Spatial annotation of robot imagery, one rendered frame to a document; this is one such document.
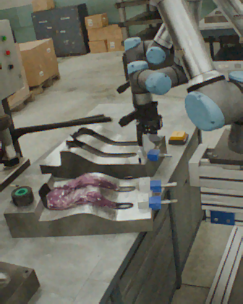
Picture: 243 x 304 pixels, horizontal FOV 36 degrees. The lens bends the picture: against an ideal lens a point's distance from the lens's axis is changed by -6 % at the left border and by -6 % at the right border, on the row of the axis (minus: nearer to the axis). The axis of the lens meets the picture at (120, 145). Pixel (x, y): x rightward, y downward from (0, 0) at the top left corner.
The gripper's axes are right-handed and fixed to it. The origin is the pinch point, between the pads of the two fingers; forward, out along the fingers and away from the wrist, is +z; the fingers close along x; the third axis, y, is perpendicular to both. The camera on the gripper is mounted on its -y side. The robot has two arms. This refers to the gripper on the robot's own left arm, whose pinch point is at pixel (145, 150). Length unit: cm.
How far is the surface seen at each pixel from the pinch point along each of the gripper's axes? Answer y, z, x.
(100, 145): -22.1, 1.4, 5.4
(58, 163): -38.2, 5.2, -5.2
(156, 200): 12.7, 4.3, -26.7
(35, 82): -312, 71, 348
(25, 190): -30.4, -3.2, -38.9
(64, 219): -13.6, 4.0, -43.1
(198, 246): 6, 91, 49
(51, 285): -7, 11, -66
